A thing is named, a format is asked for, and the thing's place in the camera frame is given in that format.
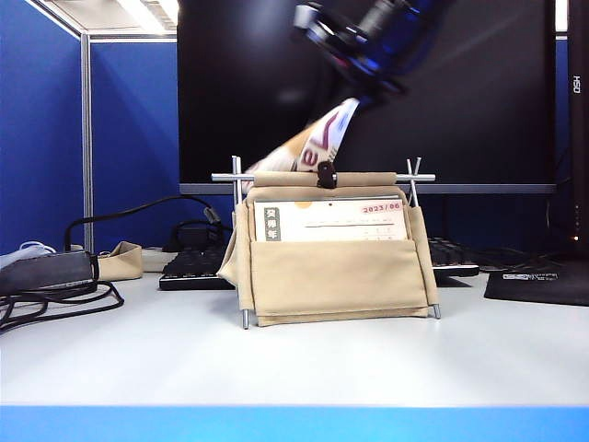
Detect thick black power cable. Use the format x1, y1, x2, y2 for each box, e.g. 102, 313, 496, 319
63, 193, 213, 252

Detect black mouse pad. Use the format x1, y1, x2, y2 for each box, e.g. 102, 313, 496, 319
482, 269, 589, 308

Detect white power strip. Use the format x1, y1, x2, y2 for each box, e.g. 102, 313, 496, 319
140, 247, 179, 273

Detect beige canvas calendar stand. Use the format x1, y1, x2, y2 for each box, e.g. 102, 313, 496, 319
211, 155, 442, 331

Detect thin black adapter cable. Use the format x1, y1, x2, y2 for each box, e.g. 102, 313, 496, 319
0, 280, 125, 335

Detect white face mask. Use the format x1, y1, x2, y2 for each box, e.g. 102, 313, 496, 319
0, 240, 57, 271

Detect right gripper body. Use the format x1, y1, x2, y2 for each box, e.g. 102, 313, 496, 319
294, 2, 409, 100

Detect aluminium partition rail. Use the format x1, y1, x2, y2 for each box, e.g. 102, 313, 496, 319
87, 32, 179, 45

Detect brown leather strap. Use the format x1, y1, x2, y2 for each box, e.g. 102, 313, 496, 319
316, 161, 338, 190

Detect black keyboard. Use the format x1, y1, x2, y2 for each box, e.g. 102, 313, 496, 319
158, 237, 480, 291

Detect large black monitor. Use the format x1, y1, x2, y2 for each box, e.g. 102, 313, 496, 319
176, 0, 568, 195

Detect small beige fabric pouch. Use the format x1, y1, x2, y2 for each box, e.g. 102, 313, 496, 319
95, 240, 144, 282

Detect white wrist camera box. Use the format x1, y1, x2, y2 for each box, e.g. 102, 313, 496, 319
293, 3, 337, 45

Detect aluminium partition post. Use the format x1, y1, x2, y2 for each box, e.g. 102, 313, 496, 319
78, 32, 94, 253

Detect white calendar page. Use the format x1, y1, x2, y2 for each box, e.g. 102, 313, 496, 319
243, 97, 361, 176

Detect grey black power adapter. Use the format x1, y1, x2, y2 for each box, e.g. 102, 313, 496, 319
0, 250, 98, 296

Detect black HSD monitor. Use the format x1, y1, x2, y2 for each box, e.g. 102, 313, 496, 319
566, 0, 589, 259

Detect white calendar pad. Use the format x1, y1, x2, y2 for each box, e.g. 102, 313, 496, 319
253, 198, 410, 243

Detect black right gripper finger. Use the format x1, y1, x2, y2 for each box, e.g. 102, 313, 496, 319
354, 88, 398, 111

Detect thin black desk cables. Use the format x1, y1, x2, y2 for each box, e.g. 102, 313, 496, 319
473, 247, 568, 273

